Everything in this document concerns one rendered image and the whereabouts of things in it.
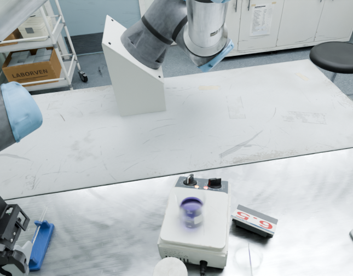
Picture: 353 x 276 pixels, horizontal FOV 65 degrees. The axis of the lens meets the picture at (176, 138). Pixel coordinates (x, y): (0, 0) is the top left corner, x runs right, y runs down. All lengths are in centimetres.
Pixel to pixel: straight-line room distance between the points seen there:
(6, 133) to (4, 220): 18
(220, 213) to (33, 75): 232
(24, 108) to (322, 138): 74
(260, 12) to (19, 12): 268
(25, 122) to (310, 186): 62
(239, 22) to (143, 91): 219
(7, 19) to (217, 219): 46
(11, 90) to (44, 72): 223
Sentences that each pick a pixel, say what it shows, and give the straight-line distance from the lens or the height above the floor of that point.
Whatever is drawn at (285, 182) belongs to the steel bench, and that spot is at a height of 90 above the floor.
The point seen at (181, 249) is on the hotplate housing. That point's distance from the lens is 55.
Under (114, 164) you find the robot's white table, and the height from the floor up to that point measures 90.
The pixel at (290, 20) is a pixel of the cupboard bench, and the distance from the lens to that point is 317.
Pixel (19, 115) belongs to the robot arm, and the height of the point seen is 125.
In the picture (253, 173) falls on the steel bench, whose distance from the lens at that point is 74.
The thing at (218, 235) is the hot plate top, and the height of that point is 99.
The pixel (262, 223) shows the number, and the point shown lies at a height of 92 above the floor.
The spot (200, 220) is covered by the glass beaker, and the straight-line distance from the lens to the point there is 51.
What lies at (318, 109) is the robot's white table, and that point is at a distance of 98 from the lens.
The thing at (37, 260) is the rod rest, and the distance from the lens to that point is 68.
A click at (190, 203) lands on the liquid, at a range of 52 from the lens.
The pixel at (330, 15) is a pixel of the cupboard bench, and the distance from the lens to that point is 338.
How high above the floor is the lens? 146
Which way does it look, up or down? 43 degrees down
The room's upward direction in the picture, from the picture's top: 5 degrees counter-clockwise
